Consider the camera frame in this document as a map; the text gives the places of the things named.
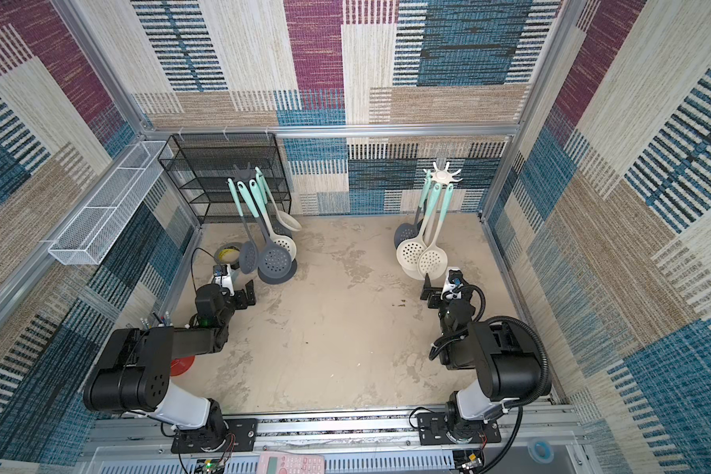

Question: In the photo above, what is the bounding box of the red pencil cup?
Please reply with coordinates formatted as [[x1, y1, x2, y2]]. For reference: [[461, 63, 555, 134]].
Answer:
[[170, 355, 196, 377]]

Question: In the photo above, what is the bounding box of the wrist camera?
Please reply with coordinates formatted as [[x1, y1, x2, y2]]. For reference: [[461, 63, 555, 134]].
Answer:
[[442, 267, 467, 301], [213, 264, 235, 295]]

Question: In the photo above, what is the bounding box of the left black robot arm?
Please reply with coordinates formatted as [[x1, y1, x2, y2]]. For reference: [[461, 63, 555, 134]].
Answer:
[[83, 282, 257, 454]]

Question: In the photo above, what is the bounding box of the black mesh shelf rack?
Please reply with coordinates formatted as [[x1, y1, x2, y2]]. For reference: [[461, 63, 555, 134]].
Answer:
[[158, 132, 292, 224]]

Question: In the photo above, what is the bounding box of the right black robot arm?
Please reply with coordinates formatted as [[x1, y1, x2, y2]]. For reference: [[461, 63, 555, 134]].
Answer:
[[417, 270, 552, 444]]

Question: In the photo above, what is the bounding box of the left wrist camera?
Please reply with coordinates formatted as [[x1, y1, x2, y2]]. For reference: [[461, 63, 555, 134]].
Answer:
[[213, 264, 235, 295]]

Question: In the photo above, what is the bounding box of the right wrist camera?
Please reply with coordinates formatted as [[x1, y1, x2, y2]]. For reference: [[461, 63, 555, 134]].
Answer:
[[442, 267, 467, 301]]

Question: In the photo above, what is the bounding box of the white utensil rack stand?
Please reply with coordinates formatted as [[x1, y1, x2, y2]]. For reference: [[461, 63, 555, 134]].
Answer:
[[400, 158, 464, 282]]

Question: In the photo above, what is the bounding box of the white skimmer mint handle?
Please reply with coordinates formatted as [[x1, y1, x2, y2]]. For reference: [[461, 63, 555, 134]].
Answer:
[[256, 168, 302, 232]]

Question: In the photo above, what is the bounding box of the grey utensil rack stand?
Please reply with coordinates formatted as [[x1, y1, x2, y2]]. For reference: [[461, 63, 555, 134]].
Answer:
[[231, 165, 297, 282]]

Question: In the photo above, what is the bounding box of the pink calculator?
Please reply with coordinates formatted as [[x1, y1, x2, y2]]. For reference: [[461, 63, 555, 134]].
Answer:
[[256, 451, 326, 474]]

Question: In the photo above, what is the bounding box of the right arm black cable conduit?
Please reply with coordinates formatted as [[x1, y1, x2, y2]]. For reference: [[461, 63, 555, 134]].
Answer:
[[429, 281, 553, 474]]

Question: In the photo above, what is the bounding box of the white wire wall basket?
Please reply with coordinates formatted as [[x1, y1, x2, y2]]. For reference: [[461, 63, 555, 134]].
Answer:
[[49, 141, 166, 266]]

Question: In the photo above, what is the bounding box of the grey duct tape roll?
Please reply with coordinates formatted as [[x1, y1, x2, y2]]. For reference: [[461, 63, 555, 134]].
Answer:
[[213, 243, 242, 270]]

